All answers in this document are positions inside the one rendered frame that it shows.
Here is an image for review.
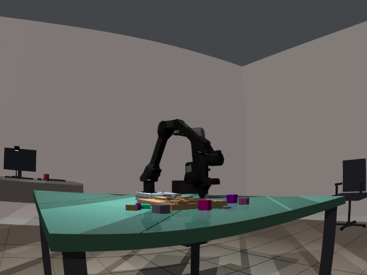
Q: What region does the brown rectangular block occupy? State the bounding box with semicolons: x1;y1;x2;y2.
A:
126;205;137;211

